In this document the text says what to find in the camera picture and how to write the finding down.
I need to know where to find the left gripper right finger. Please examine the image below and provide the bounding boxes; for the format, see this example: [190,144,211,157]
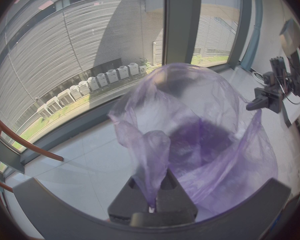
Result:
[156,169,199,219]

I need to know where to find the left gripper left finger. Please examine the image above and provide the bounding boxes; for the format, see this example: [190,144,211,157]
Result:
[107,176,152,225]

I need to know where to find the purple plastic bag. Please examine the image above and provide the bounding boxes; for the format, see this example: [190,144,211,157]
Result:
[108,63,278,216]

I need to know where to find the blue-green curtain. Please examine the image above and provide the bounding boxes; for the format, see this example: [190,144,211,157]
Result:
[240,0,263,72]

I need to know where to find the white chair with wooden legs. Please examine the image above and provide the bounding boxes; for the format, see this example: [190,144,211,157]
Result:
[0,108,65,192]

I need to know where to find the window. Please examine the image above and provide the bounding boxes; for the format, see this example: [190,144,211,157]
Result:
[0,0,251,175]

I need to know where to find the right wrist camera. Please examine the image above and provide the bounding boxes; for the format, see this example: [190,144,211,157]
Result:
[262,71,275,85]

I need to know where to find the white cable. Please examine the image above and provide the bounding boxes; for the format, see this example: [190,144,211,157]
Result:
[250,70,265,84]

